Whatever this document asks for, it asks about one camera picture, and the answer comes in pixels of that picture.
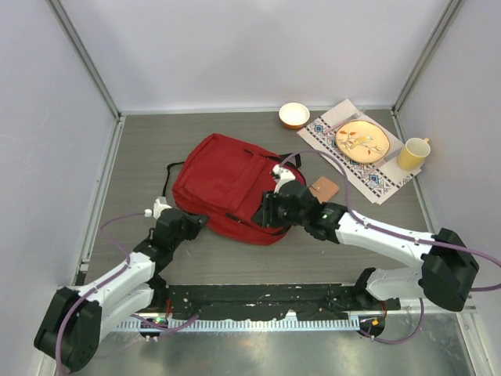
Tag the pink handled knife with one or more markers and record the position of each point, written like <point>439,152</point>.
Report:
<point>386,159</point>

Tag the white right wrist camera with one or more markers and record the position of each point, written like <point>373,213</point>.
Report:
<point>281,176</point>

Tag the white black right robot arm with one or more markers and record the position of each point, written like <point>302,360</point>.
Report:
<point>439,272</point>

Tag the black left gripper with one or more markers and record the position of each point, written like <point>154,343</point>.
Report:
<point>196,223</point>

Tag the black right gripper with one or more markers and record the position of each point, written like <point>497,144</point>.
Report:
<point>264,216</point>

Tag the pink handled fork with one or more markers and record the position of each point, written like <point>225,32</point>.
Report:
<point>357,114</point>

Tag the red student backpack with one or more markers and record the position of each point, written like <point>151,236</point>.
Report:
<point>225,178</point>

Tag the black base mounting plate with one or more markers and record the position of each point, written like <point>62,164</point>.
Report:
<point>266,302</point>

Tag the white orange bowl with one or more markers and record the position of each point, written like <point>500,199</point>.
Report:
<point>294,115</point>

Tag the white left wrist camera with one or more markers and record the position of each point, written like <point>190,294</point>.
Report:
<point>159,206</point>

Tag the yellow bird plate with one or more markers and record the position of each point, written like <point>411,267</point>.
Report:
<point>362,141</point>

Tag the yellow mug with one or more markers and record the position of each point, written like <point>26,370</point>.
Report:
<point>414,153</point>

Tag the brown leather wallet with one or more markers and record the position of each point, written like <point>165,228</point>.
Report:
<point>324,189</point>

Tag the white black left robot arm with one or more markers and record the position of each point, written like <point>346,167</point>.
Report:
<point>79,318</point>

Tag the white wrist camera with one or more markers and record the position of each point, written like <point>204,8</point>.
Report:
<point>159,206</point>
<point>281,176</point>

